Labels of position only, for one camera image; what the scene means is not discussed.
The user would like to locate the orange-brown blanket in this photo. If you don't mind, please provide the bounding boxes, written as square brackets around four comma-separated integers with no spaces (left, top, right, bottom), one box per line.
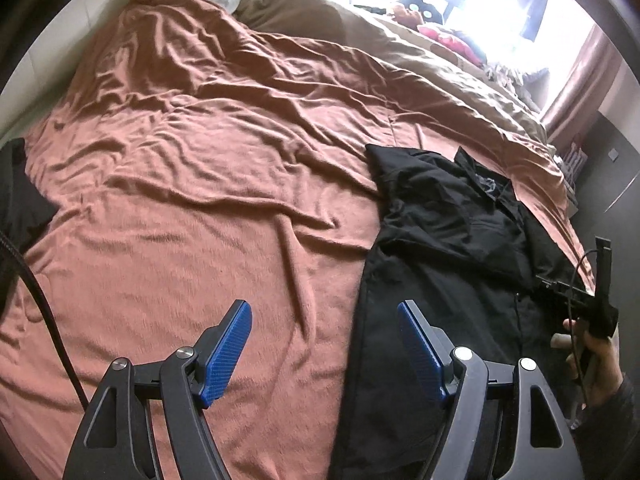
[0,0,583,480]

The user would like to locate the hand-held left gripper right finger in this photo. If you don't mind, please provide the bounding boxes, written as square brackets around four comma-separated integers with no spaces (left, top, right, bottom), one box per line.
[396,300,583,480]

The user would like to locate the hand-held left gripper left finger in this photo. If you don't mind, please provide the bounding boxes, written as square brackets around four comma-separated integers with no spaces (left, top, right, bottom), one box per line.
[62,300,253,480]

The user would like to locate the red white patterned box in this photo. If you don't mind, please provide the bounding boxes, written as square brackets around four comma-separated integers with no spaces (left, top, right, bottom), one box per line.
[562,142,588,181]

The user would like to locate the hanging dark garment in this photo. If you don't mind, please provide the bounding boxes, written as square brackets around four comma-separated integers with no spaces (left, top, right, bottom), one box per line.
[520,0,552,41]

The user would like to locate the black jacket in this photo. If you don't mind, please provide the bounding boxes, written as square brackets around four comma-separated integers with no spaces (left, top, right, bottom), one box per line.
[327,142,596,480]

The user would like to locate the person's right forearm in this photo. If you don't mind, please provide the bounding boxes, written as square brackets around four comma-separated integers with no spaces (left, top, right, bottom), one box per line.
[572,372,628,480]

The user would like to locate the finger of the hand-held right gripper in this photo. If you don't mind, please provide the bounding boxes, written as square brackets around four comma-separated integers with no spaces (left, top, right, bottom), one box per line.
[535,274,595,311]

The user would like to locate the black white-dotted plush toy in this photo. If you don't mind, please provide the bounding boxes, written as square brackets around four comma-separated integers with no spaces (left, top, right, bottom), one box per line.
[397,0,446,26]

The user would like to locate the beige duvet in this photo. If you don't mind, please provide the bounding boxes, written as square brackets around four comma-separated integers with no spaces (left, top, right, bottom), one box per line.
[235,0,556,151]

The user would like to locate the person's right hand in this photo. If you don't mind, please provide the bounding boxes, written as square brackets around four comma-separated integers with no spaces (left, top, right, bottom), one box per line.
[550,317,626,406]

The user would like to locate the dark grey folded cloth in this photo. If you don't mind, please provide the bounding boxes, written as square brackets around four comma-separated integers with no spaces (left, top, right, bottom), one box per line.
[0,137,58,261]

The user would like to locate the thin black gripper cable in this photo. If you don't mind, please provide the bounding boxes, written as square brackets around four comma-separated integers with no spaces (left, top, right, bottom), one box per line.
[567,249,601,406]

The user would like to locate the thick black cable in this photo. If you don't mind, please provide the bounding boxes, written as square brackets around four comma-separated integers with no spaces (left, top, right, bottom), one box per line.
[0,231,90,408]

